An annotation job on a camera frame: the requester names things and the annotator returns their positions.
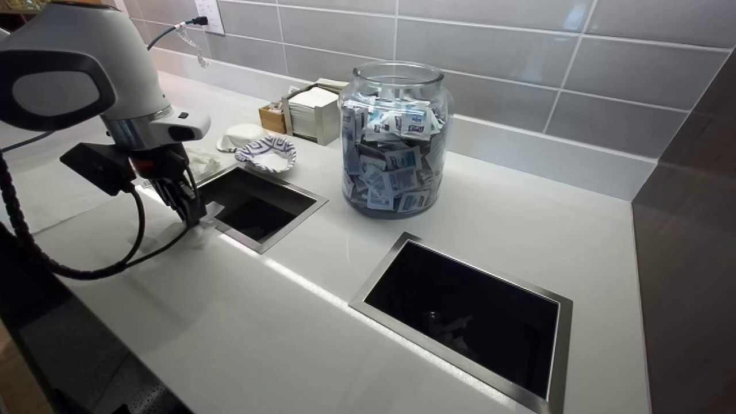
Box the white round lid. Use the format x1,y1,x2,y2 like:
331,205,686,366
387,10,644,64
215,122,266,153

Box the large white paper towel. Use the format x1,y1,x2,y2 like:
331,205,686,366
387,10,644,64
0,157,146,240

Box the white wall power outlet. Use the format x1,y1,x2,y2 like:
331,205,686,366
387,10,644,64
194,0,227,37

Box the dark brown side cabinet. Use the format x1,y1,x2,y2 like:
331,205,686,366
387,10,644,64
630,48,736,414

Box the small steel-framed counter opening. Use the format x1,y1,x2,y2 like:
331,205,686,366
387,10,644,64
182,160,331,255

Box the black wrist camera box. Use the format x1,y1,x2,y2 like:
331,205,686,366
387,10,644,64
58,141,141,198

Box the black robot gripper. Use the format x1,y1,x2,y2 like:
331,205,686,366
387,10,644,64
127,143,210,231

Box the crumpled clear plastic wrapper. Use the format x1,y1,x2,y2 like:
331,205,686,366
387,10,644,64
186,149,224,181

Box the small brown wooden box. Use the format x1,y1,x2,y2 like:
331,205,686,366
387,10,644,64
258,99,291,136

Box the white napkin box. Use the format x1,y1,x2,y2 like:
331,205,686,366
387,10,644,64
285,80,343,147

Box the large steel-framed counter opening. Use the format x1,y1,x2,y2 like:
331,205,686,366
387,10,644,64
347,231,576,414

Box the dark counter base front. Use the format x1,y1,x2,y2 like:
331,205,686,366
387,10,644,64
0,225,194,414

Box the glass jar with packets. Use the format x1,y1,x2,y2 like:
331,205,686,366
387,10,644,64
338,59,456,220

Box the small white paper towel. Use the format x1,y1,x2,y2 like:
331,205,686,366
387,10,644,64
147,199,226,260

